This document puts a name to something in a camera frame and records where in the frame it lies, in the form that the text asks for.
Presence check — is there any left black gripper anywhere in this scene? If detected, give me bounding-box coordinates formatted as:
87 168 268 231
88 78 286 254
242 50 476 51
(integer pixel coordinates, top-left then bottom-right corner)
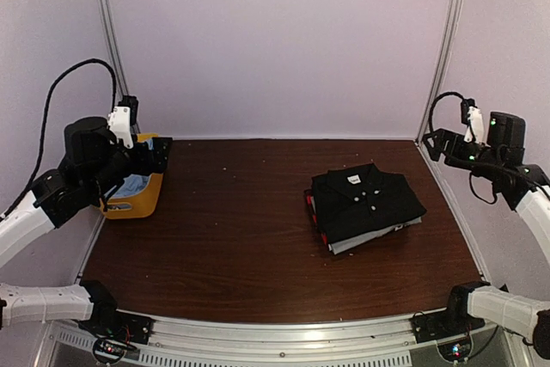
87 133 172 199

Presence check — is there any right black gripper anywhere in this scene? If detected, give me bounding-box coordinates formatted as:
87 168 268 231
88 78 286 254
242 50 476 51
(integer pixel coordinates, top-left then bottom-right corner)
422 128 503 180

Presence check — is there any yellow plastic basket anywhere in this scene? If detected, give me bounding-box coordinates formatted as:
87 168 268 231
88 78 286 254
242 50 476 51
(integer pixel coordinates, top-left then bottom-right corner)
97 133 164 220

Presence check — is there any black long sleeve shirt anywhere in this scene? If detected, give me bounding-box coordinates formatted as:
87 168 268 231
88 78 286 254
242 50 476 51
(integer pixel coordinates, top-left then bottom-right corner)
311 163 426 244

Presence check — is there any grey shirt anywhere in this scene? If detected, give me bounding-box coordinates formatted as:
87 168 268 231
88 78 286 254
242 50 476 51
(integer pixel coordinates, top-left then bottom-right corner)
328 217 422 255

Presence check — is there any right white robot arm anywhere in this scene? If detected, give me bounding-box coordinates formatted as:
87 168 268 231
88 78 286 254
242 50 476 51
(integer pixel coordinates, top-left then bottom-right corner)
422 107 549 359

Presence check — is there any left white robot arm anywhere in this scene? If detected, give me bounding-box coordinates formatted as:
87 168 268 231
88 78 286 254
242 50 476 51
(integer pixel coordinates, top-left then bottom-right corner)
1 117 173 336

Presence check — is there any light blue shirt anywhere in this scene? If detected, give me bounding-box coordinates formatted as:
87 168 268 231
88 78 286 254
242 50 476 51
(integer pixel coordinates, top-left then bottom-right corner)
107 138 156 205

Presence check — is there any black printed folded shirt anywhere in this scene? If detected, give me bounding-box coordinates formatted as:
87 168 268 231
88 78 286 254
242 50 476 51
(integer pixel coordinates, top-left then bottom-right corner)
321 223 409 254

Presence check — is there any red black plaid shirt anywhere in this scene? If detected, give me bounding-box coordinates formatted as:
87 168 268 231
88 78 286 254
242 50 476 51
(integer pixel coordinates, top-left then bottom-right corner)
304 189 318 227

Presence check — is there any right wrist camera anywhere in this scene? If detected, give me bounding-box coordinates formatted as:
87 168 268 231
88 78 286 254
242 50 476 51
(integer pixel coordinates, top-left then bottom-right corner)
461 98 485 144

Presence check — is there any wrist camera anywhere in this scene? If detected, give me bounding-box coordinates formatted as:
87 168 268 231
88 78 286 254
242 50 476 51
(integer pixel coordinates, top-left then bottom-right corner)
107 95 138 149
461 98 485 144

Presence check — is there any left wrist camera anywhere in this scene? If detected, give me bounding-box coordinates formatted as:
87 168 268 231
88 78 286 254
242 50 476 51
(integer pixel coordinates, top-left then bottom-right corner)
107 95 138 149

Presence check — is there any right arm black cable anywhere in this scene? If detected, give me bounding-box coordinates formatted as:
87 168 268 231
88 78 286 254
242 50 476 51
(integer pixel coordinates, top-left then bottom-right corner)
427 90 542 205

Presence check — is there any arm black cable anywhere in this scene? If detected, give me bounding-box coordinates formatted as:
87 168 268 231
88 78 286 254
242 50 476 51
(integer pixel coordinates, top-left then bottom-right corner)
427 90 542 205
0 58 119 220

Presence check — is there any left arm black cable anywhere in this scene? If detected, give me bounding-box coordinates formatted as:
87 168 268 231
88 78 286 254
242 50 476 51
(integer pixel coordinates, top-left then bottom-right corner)
0 58 119 220

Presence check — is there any right aluminium frame post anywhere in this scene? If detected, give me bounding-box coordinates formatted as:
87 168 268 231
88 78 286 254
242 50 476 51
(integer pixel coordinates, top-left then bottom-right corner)
415 0 463 146

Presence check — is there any aluminium frame post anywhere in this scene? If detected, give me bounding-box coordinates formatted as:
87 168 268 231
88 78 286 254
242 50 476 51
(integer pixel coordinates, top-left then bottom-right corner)
89 0 139 134
415 0 463 146

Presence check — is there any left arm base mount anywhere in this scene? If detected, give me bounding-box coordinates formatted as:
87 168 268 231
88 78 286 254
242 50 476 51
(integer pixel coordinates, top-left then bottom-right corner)
76 281 153 366

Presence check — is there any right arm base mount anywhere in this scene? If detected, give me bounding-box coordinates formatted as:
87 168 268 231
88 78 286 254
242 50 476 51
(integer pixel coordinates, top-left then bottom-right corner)
410 281 488 364

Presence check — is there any front aluminium rail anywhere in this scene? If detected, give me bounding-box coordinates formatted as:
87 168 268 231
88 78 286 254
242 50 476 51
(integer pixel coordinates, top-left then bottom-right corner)
42 291 538 367

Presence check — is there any left aluminium frame post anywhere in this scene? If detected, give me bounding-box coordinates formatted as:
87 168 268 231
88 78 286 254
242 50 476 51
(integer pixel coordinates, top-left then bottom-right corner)
89 0 139 134

